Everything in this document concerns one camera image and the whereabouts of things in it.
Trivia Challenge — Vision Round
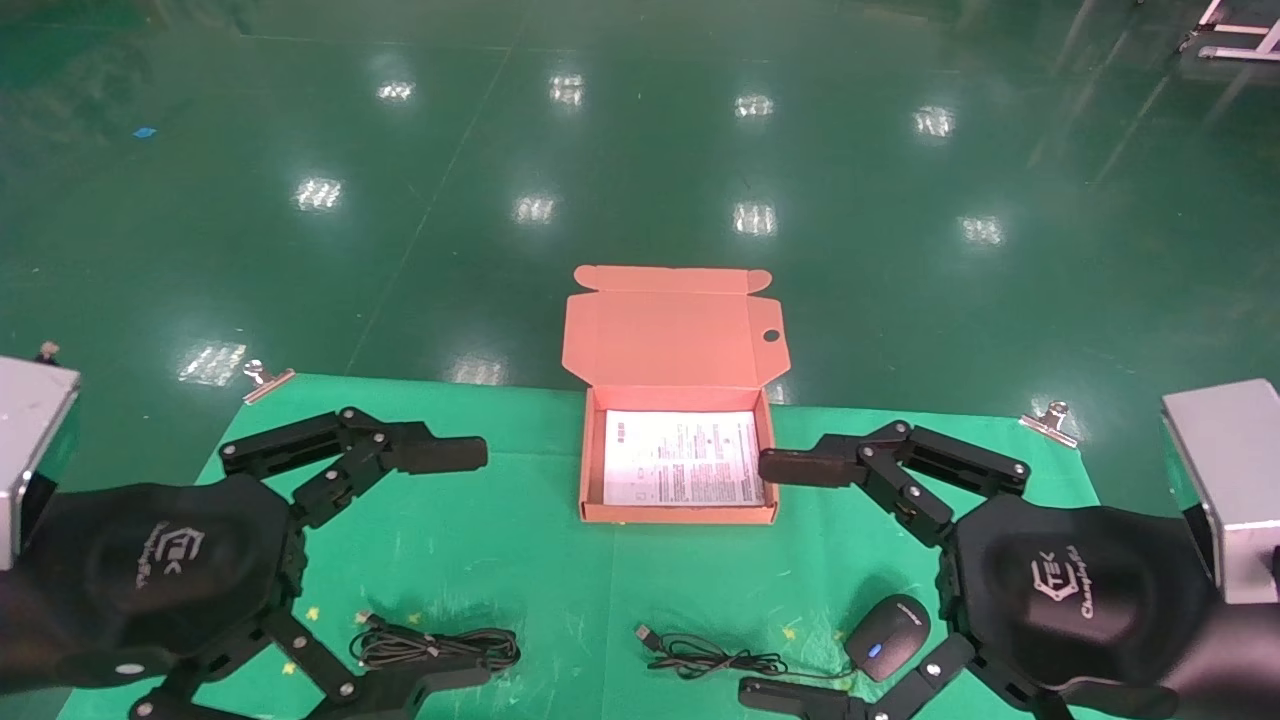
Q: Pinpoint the silver binder clip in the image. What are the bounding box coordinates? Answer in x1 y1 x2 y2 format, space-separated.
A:
1018 401 1081 450
242 360 297 406

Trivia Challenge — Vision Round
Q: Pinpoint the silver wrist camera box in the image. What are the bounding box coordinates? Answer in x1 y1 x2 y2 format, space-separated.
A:
0 342 82 572
1161 379 1280 607

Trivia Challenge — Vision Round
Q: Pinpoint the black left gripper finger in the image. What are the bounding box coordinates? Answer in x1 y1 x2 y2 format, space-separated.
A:
130 610 494 720
220 407 489 531

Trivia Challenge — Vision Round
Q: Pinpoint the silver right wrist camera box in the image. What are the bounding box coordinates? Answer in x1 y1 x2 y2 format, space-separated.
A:
1161 379 1280 607

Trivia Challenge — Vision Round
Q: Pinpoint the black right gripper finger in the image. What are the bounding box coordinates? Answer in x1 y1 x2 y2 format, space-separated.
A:
738 632 1061 720
758 420 1032 547

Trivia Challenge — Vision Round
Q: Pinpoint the orange cardboard box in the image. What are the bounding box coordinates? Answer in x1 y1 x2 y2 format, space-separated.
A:
561 264 792 526

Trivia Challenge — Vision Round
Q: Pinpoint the white metal frame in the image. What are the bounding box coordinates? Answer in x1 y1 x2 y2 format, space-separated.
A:
1178 0 1280 62

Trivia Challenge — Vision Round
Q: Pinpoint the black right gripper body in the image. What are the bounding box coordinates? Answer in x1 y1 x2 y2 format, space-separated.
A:
938 494 1223 693

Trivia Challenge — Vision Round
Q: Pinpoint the black data cable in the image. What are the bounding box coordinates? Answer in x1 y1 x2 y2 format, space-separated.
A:
349 611 522 672

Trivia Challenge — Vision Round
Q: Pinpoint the black wired computer mouse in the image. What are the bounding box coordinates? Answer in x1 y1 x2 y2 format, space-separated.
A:
634 593 932 684

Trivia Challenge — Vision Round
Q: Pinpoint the green table mat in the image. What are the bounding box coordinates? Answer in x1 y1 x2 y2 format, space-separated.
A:
57 373 1193 720

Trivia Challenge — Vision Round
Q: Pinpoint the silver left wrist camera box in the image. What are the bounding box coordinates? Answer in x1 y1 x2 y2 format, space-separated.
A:
0 342 82 572

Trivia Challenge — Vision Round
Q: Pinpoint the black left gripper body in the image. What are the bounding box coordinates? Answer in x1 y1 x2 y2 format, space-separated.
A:
0 475 307 691

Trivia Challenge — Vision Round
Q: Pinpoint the white printed instruction sheet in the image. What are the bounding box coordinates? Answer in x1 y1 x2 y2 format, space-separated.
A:
603 409 767 508

